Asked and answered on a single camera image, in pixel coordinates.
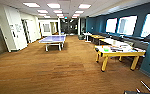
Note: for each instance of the papers on gaming table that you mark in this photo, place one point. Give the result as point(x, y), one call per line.
point(122, 46)

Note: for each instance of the wooden lounge table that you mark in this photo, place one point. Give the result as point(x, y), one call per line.
point(95, 37)

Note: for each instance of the yellow-legged gaming table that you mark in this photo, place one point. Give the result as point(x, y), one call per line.
point(121, 52)

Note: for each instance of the ceiling light panel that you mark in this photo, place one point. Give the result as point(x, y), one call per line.
point(84, 6)
point(31, 5)
point(53, 5)

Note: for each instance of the blue ping pong table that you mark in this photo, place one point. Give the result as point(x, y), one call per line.
point(53, 39)

